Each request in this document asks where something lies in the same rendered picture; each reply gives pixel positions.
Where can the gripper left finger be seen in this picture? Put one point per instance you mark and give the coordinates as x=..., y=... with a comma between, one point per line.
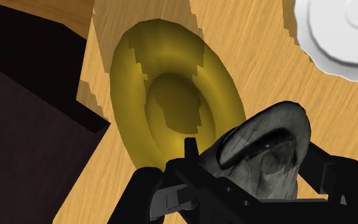
x=141, y=192

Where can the white plate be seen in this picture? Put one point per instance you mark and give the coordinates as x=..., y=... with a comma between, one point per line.
x=336, y=31

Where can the yellow plate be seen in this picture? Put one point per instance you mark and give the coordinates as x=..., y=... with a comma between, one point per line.
x=135, y=102

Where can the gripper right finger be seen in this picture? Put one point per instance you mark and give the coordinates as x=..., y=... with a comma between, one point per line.
x=352, y=183

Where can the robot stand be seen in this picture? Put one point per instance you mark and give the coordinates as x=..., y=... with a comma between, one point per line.
x=20, y=124

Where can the grey cup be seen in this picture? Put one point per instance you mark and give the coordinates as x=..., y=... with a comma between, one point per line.
x=259, y=161

